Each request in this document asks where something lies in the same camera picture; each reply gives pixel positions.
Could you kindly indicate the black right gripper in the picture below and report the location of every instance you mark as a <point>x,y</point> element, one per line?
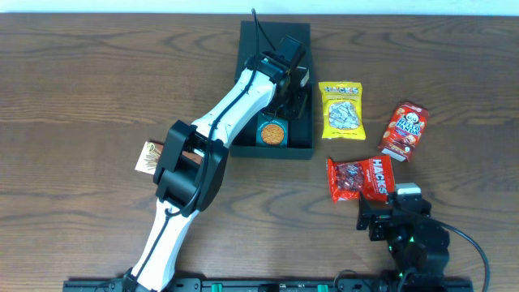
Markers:
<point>380,219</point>

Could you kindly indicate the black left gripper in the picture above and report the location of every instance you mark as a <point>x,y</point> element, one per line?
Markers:
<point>302,99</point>

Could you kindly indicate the teal cookie packet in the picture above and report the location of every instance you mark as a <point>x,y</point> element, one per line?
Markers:
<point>272,131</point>

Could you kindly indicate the yellow Hacks candy bag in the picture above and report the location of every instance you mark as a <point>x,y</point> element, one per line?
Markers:
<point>342,110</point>

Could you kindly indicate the red Hello Panda box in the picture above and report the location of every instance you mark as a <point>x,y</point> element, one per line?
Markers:
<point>404,131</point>

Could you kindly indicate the brown chocolate stick box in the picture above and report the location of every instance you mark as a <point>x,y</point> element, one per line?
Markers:
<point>149,157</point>

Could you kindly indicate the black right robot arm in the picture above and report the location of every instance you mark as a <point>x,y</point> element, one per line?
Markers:
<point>417,245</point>

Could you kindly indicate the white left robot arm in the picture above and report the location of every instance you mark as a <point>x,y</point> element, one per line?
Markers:
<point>191,167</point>

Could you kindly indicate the red Hacks candy bag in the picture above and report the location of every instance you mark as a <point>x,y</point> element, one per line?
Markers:
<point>373,178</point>

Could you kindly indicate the dark green open box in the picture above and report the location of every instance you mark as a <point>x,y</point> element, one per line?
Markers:
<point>264,38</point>

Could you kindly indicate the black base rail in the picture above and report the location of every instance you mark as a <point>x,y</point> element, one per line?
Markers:
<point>197,285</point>

